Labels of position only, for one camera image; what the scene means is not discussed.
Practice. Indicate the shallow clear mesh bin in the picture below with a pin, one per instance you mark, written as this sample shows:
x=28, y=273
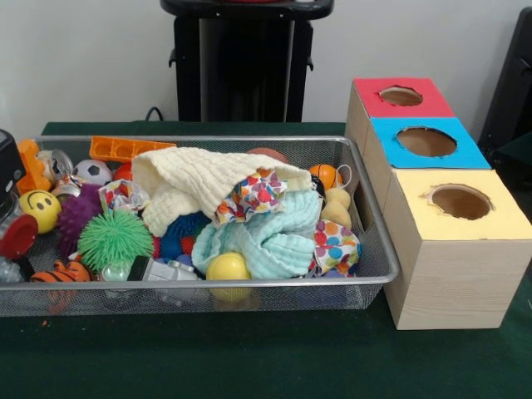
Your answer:
x=124, y=299

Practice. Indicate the purple spiky ball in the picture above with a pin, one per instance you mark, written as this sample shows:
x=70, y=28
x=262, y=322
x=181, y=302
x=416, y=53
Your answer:
x=77, y=216

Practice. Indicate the blue spiky toy with face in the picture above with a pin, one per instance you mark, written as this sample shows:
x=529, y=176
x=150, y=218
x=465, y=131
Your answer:
x=180, y=232

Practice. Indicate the clear plastic packet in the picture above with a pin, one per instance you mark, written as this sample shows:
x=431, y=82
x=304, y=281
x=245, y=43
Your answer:
x=9, y=270

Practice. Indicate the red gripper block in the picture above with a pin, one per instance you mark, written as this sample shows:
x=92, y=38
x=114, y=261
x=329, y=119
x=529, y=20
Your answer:
x=18, y=239

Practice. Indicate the orange plastic toy piece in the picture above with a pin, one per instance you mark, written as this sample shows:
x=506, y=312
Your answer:
x=33, y=170

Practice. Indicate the yellow smiley ball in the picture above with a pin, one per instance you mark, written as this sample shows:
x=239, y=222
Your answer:
x=41, y=212

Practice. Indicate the small orange basketball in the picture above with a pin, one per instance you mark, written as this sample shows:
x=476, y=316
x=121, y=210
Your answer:
x=326, y=176

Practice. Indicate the wooden box with three holes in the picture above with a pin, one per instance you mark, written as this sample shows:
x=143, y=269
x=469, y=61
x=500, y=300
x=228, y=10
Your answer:
x=457, y=270

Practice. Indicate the large green spiky ball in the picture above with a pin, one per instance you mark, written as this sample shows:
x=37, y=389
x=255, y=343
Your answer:
x=113, y=239

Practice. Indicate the black upright panel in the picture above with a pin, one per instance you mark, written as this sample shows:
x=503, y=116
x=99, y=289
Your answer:
x=511, y=83

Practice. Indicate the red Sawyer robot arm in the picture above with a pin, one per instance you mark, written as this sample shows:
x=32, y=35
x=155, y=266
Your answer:
x=10, y=166

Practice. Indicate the cream ribbed cloth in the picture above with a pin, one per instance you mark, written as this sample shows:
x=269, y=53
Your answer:
x=187, y=178

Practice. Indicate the long orange block with holes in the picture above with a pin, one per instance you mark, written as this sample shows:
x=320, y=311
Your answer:
x=116, y=149

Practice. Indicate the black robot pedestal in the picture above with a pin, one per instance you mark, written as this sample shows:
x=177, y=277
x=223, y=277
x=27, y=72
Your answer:
x=245, y=62

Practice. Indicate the mint ribbed cloth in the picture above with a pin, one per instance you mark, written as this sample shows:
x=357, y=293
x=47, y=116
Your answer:
x=282, y=245

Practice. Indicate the plain yellow ball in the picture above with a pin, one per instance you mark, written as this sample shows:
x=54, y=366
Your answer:
x=228, y=268

